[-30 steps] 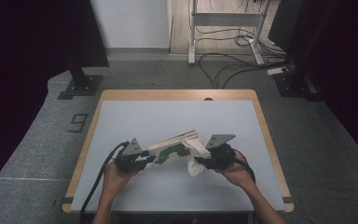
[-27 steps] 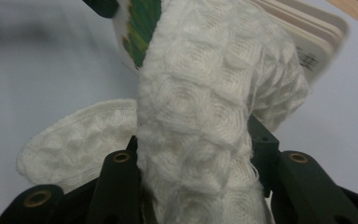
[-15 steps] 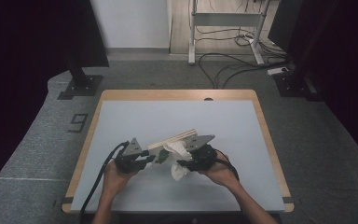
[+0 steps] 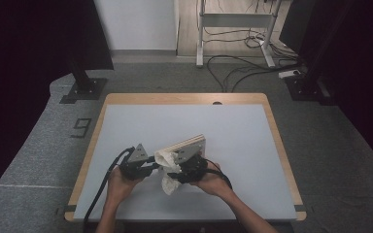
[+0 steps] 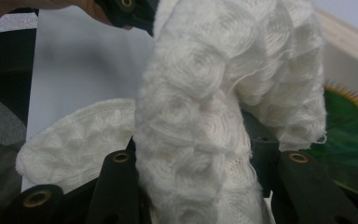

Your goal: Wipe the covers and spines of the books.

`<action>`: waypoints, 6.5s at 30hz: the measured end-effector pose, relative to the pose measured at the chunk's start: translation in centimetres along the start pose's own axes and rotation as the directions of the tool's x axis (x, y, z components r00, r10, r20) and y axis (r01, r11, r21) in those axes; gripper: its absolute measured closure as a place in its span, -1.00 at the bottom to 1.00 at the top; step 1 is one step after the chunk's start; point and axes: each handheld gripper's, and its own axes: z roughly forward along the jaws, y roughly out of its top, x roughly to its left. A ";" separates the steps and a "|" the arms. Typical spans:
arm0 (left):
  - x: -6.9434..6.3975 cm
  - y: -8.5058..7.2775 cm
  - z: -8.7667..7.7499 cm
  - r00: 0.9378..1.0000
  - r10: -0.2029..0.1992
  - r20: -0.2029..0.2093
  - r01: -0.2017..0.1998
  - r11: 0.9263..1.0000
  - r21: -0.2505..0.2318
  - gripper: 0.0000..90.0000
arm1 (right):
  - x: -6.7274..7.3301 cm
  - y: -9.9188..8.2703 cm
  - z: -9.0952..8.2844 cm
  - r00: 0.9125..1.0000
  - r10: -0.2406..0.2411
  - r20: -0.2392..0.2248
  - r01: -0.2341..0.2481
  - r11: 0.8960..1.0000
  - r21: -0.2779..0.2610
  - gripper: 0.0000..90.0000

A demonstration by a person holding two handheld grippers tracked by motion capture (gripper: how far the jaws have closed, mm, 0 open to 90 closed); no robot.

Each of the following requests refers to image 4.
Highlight pale grey table mat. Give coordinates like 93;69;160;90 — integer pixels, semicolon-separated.
73;103;298;221

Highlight black floor cable loop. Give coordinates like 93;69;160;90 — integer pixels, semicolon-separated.
206;54;305;93

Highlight tangled black floor cables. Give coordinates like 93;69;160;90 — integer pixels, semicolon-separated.
203;27;300;60

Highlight white metal desk frame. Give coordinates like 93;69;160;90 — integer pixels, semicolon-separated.
195;0;285;68

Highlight white power strip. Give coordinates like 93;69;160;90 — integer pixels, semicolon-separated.
278;69;302;80

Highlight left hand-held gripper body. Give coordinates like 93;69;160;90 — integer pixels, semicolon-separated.
119;143;156;181

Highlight black metal stand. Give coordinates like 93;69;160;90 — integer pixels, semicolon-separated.
285;0;353;106
59;54;108;105

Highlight person's left hand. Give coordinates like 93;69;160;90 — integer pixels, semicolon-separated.
106;166;144;203

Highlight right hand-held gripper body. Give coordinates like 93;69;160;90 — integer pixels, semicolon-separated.
174;142;208;183

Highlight white quilted cloth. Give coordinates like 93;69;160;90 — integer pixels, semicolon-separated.
153;149;183;196

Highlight wooden table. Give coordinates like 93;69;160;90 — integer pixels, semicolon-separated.
64;92;307;222

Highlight black curtain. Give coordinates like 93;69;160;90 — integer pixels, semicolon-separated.
279;0;373;179
0;0;115;210

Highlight thick black gripper cable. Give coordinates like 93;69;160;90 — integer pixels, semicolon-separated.
83;147;136;233

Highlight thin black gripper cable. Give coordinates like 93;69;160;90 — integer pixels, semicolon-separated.
203;158;234;190

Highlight person's right hand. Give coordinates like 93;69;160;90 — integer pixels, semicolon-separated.
190;161;231;197

